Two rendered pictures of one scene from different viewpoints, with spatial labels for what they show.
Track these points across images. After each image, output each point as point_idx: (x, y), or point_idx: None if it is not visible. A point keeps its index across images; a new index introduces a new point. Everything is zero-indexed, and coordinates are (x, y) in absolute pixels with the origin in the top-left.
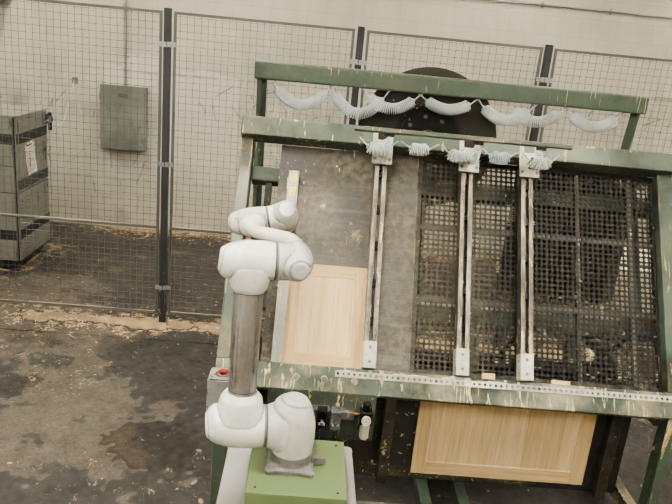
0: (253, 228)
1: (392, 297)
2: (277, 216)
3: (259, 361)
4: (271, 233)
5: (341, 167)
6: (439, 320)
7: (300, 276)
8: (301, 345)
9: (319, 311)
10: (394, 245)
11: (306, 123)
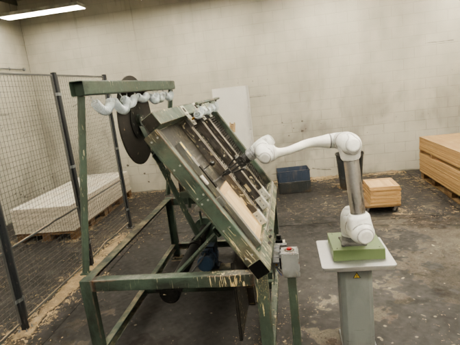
0: (289, 148)
1: None
2: (272, 144)
3: (261, 246)
4: (302, 144)
5: (179, 135)
6: None
7: None
8: (252, 230)
9: (239, 210)
10: None
11: (167, 110)
